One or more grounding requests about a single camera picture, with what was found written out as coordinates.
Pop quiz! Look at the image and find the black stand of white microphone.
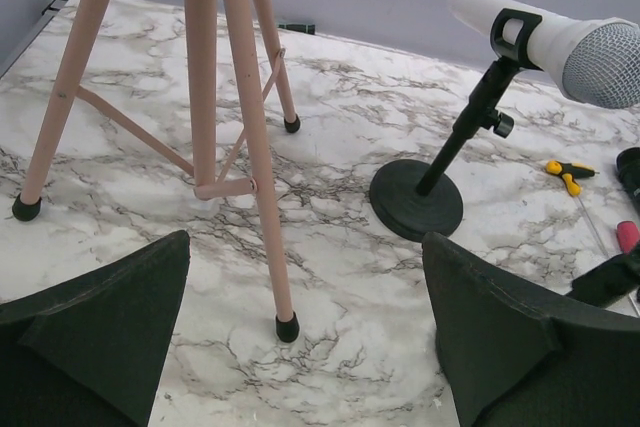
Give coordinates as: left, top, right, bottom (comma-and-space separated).
369, 8, 543, 242

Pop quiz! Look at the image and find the black microphone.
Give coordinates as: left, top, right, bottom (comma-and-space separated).
616, 147, 640, 212

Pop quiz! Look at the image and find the green black object at wall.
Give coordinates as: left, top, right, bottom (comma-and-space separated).
277, 23, 316, 35

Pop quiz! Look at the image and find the white microphone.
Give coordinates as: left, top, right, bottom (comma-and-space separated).
447, 0, 639, 109

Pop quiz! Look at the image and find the yellow black T-handle hex key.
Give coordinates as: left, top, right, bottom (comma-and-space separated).
545, 160, 608, 257

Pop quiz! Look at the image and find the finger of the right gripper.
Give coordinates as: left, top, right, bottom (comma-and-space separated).
569, 245, 639, 308

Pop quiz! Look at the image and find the red handled screwdriver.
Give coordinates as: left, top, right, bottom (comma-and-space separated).
614, 220, 640, 318

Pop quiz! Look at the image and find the pink music stand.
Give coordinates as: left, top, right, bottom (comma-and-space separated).
12, 0, 300, 343

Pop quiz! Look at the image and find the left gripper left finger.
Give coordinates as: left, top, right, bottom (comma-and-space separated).
1, 230, 190, 426

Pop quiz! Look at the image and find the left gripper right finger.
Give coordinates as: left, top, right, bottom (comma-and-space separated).
422, 233, 639, 426

